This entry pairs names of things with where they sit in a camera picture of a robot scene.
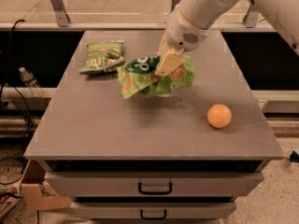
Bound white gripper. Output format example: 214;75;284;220
155;6;209;77

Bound green rice chip bag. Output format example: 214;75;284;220
118;56;194;99

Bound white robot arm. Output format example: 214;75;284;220
155;0;299;77

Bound green jalapeno chip bag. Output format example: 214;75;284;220
79;40;125;75

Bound orange ball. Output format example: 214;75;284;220
207;104;232;129

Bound clear plastic water bottle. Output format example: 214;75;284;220
19;67;44;97

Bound upper grey drawer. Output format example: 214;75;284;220
45;172;263;198

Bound grey drawer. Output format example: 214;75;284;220
45;172;263;198
71;202;236;220

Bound black object right floor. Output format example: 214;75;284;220
290;151;299;162

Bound lower grey drawer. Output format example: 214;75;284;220
71;202;236;220

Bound cardboard box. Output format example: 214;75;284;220
20;160;73;212

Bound papers on floor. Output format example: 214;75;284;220
0;185;22;221

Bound right metal bracket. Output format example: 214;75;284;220
243;5;259;28

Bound left metal bracket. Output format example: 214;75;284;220
50;0;70;27

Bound black upper drawer handle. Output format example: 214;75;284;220
137;182;173;195

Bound black drawer handle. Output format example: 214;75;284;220
139;210;167;220
137;182;173;195

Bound black cable left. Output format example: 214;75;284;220
0;18;36;135

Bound black lower drawer handle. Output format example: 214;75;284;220
139;210;167;220

